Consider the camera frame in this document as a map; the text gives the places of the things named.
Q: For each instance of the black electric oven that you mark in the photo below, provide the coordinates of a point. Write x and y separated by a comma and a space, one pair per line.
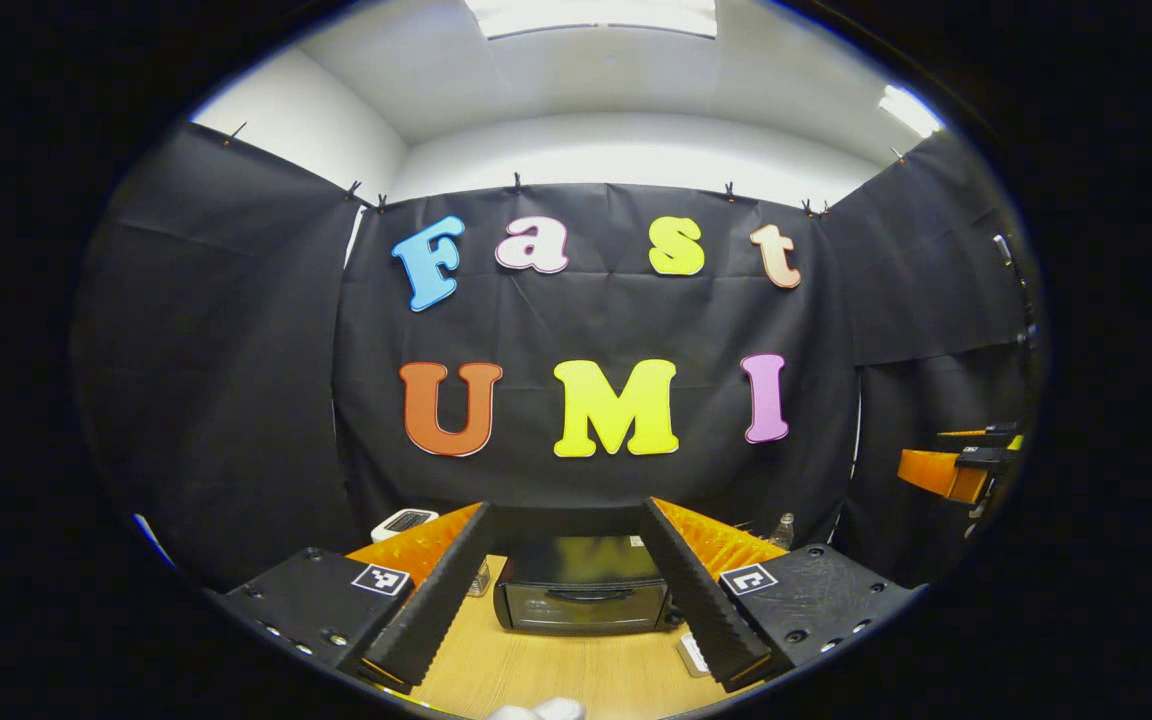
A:
576, 605

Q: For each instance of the small clear utensil holder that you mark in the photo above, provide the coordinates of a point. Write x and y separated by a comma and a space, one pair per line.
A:
479, 578

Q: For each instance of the grey metal pole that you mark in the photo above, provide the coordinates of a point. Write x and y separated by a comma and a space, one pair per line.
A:
1008, 250

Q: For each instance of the black backdrop cloth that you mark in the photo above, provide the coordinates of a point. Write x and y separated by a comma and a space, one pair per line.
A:
586, 320

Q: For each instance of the small ceiling light panel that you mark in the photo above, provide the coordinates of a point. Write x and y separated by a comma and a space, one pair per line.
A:
908, 110

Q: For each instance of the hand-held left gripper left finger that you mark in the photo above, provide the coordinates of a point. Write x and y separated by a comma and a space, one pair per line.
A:
431, 605

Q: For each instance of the clear plastic water bottle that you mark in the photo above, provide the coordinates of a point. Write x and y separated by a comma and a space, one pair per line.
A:
783, 532

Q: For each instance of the large ceiling light panel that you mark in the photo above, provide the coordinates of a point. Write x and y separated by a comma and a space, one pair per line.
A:
591, 15

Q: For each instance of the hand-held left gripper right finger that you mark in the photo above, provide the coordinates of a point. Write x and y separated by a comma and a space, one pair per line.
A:
701, 600

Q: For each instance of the white rectangular dish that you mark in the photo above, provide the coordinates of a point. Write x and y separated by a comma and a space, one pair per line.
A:
693, 655

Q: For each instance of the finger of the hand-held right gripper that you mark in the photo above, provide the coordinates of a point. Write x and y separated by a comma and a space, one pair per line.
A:
936, 472
996, 432

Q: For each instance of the white toaster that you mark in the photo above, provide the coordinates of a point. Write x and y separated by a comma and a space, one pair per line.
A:
404, 522

